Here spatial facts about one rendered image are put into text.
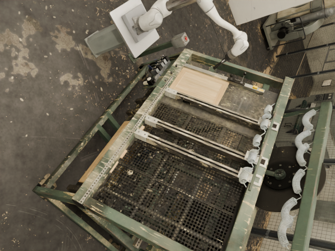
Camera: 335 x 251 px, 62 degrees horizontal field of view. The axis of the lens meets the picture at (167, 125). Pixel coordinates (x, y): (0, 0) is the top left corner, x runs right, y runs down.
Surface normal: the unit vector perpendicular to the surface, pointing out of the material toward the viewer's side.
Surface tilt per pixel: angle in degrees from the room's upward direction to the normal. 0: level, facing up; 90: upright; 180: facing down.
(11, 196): 0
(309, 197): 90
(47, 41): 0
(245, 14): 90
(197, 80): 55
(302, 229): 90
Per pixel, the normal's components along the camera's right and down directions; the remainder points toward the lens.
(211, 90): 0.02, -0.62
